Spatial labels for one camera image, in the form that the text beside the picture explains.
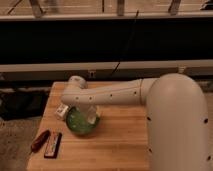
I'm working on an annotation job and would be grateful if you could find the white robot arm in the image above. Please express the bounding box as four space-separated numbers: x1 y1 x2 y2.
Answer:
61 73 213 171

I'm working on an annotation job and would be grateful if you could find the green ceramic bowl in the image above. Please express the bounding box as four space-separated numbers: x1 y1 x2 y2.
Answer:
65 107 100 136

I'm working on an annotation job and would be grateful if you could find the white sponge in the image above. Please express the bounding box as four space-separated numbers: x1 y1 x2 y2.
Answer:
55 104 69 120

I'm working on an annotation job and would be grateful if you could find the black rectangular box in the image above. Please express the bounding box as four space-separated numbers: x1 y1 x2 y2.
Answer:
44 132 62 158

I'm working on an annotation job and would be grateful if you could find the long metal rail frame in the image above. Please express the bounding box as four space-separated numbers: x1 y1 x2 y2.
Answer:
0 59 213 81

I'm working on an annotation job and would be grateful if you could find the red brown handled tool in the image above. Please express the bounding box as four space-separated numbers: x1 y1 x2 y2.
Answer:
30 130 50 153

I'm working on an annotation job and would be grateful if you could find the black cable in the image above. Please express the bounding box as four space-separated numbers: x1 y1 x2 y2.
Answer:
109 9 140 77

